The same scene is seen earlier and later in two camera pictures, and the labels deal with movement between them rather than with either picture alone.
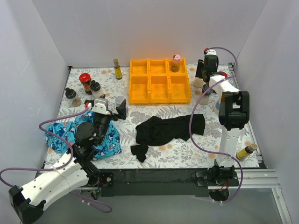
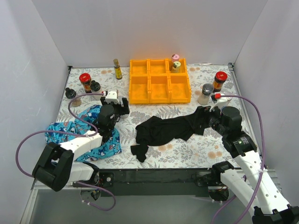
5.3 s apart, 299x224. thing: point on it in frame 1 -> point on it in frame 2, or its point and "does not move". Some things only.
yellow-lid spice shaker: [198, 83] -> [176, 67]
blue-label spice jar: [119, 100] does not move
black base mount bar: [185, 183] does not move
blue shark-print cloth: [67, 128] does not move
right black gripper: [200, 69] -> [207, 117]
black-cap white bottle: [96, 89] does not move
